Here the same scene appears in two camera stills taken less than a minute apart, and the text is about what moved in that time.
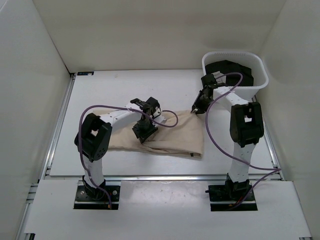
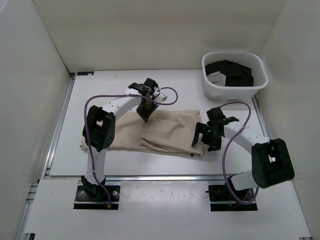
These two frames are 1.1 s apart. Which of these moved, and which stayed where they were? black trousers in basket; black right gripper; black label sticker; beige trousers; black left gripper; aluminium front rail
Moved: black right gripper; black left gripper
Stayed: beige trousers; black label sticker; aluminium front rail; black trousers in basket
